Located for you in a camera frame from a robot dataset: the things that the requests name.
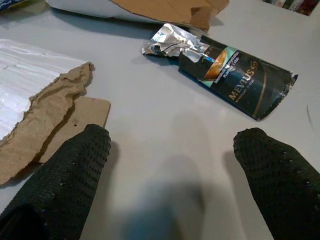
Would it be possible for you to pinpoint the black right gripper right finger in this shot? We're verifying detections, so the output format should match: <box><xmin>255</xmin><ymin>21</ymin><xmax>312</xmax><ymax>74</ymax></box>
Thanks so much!
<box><xmin>233</xmin><ymin>127</ymin><xmax>320</xmax><ymax>240</ymax></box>

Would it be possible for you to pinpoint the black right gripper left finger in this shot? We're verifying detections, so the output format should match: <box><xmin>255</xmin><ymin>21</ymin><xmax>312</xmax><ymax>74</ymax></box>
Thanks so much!
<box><xmin>0</xmin><ymin>124</ymin><xmax>112</xmax><ymax>240</ymax></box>

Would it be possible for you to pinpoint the black cigarette pack with foil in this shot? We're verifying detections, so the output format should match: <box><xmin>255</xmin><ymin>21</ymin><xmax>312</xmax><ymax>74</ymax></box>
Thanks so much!
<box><xmin>141</xmin><ymin>23</ymin><xmax>299</xmax><ymax>122</ymax></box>

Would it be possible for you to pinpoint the blue snack packet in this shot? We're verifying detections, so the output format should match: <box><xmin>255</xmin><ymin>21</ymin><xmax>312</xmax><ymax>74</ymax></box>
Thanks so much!
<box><xmin>0</xmin><ymin>0</ymin><xmax>27</xmax><ymax>12</ymax></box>

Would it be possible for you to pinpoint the flattened brown cardboard box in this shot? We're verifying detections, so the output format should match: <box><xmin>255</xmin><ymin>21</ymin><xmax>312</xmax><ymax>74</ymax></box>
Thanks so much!
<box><xmin>45</xmin><ymin>0</ymin><xmax>230</xmax><ymax>33</ymax></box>

